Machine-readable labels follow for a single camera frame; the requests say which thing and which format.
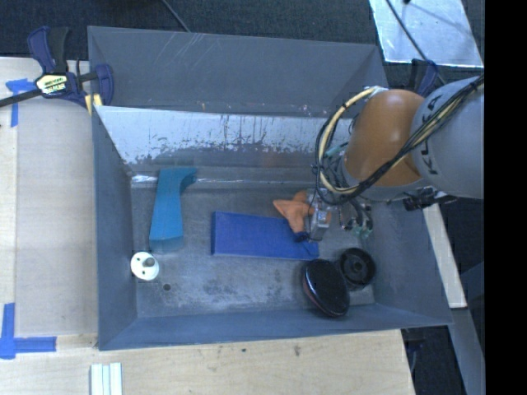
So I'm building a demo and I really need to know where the orange soft toy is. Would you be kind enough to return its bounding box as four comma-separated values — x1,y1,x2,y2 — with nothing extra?
272,190,315,243

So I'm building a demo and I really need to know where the black round disc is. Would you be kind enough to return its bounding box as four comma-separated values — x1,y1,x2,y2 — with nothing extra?
338,247,377,291

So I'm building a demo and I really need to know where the blue flat block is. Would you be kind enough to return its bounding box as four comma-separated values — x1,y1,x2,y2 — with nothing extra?
210,210,320,262

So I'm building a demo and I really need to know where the black oval brush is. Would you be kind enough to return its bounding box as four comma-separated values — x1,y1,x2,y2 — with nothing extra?
303,258,352,318

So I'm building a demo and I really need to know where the grey metal bin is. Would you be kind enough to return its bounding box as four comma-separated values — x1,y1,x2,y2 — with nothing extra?
86,25,455,351

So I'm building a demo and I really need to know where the teal angled flat block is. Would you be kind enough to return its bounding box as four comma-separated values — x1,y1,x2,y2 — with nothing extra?
148,167,199,255

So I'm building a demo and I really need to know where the white round knob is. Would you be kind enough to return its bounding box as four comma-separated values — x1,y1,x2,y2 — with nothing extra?
129,251,161,282

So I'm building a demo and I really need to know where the pale wood board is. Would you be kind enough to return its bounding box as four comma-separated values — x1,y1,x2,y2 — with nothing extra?
15,95,100,338

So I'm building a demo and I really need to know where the black cylinder on white bracket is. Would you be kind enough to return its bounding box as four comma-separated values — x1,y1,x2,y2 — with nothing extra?
386,186,458,213

